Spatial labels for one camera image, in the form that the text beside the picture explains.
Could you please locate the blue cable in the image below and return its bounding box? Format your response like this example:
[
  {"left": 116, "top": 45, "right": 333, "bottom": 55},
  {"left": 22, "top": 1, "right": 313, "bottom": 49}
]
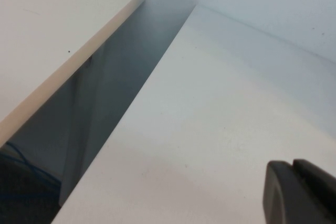
[{"left": 0, "top": 142, "right": 62, "bottom": 204}]

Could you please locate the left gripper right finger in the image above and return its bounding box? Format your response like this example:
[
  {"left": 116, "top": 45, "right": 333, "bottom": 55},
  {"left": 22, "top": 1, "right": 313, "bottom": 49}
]
[{"left": 292, "top": 158, "right": 336, "bottom": 207}]

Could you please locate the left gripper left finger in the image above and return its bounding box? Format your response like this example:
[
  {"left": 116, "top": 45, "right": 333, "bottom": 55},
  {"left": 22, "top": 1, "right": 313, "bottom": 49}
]
[{"left": 262, "top": 160, "right": 336, "bottom": 224}]

